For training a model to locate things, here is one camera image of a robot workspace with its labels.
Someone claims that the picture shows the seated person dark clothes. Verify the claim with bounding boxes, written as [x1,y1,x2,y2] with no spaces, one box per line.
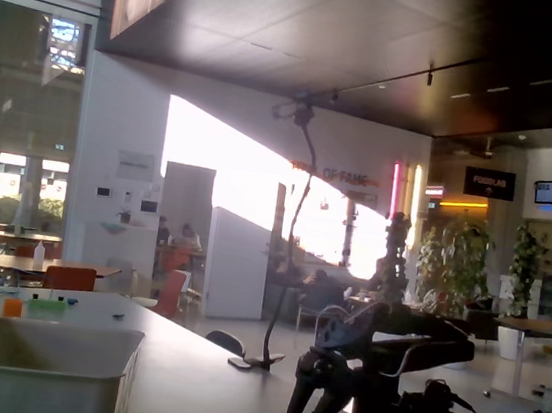
[300,266,350,317]

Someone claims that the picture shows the orange light strip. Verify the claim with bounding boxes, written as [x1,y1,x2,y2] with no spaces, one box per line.
[438,197,490,212]

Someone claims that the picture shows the large leafy plant white pot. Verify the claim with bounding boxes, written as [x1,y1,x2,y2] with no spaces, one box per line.
[409,212,501,339]

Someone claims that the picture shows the white light tube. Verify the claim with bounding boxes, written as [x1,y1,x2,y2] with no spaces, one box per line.
[404,163,425,250]

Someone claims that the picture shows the black foodlab sign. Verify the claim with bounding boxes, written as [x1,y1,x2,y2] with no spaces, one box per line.
[462,165,518,202]

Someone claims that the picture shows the dark tall plant column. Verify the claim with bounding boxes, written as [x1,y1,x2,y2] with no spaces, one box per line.
[373,209,416,312]

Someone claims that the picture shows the round wooden table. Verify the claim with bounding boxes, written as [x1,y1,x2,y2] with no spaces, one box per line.
[0,228,64,248]

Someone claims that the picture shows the green rectangular block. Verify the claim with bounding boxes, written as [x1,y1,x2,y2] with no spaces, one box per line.
[25,295,69,315]

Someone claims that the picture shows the black gooseneck clamp mount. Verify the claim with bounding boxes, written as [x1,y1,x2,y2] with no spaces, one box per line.
[226,97,322,375]

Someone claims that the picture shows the white partition cabinet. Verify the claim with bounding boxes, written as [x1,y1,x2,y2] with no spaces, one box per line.
[198,205,276,325]

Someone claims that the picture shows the seated person light top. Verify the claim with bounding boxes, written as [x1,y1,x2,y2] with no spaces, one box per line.
[177,222,206,252]

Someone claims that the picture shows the red chair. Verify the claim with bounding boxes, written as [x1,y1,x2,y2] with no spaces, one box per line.
[147,266,189,321]

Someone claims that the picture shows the pink neon tube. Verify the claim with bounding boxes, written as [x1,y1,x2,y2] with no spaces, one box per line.
[386,161,402,221]

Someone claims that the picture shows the teal perforated chair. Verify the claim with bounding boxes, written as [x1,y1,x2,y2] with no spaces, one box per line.
[203,327,247,358]

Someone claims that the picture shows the white plastic bin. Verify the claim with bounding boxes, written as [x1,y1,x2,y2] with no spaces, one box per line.
[0,313,147,413]

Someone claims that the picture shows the orange chair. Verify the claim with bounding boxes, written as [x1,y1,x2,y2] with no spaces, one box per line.
[41,262,98,295]

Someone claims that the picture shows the white counter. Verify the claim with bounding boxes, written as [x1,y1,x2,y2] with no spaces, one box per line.
[69,217,159,298]

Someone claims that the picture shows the slim leafy plant white pot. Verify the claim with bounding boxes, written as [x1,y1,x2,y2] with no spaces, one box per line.
[492,222,552,365]

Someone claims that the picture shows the wooden table on wheels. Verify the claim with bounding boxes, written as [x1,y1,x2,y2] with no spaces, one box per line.
[481,313,552,413]

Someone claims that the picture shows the wooden cafe table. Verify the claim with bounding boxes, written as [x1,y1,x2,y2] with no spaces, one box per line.
[0,251,122,299]

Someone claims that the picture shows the orange block on table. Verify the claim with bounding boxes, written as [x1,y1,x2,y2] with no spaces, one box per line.
[1,297,25,320]

